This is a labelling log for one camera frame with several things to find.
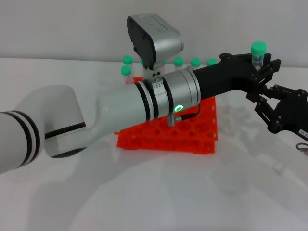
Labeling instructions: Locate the orange plastic test tube rack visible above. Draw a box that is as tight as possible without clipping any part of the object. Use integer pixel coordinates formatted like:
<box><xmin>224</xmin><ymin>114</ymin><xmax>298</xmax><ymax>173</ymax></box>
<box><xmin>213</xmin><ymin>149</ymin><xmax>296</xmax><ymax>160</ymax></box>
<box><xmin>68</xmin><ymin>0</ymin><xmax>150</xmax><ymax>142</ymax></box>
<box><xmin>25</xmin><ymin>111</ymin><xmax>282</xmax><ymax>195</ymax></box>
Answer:
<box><xmin>116</xmin><ymin>76</ymin><xmax>219</xmax><ymax>155</ymax></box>

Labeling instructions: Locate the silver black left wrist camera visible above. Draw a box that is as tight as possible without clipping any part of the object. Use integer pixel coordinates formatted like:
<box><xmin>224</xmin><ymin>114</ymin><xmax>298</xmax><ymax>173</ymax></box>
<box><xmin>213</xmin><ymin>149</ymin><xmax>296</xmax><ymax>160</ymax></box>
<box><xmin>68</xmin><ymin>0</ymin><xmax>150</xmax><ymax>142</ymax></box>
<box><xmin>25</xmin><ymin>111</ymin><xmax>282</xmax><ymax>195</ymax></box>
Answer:
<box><xmin>127</xmin><ymin>14</ymin><xmax>185</xmax><ymax>71</ymax></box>

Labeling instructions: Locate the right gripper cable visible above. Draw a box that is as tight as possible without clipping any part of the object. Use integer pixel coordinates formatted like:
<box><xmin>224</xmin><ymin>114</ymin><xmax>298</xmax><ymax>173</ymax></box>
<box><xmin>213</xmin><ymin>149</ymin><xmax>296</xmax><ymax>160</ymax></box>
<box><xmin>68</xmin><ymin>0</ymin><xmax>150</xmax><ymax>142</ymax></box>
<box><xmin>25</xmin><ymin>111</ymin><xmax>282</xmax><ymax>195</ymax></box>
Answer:
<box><xmin>295</xmin><ymin>142</ymin><xmax>308</xmax><ymax>156</ymax></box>

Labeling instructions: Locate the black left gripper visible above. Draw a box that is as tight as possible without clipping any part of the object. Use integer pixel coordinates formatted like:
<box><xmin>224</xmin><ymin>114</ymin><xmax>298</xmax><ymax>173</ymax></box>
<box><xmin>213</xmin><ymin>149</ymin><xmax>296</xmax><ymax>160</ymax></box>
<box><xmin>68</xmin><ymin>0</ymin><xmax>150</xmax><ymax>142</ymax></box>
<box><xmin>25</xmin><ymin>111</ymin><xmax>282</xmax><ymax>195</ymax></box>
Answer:
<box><xmin>192</xmin><ymin>51</ymin><xmax>281</xmax><ymax>100</ymax></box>

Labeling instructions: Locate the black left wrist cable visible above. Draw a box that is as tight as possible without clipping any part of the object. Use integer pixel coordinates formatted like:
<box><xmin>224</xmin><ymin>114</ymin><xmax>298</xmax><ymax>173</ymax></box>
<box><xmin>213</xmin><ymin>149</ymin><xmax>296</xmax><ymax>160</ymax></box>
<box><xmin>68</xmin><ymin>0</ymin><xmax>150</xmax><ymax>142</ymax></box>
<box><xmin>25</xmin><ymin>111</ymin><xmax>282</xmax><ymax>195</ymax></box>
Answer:
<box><xmin>167</xmin><ymin>103</ymin><xmax>202</xmax><ymax>127</ymax></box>

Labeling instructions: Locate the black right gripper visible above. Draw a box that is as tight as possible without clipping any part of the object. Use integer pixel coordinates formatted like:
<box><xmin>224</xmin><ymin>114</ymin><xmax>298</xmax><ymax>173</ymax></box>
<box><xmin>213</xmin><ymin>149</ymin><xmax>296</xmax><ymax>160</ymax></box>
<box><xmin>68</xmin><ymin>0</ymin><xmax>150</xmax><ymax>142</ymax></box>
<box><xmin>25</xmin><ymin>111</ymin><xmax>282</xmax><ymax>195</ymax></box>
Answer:
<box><xmin>245</xmin><ymin>83</ymin><xmax>308</xmax><ymax>141</ymax></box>

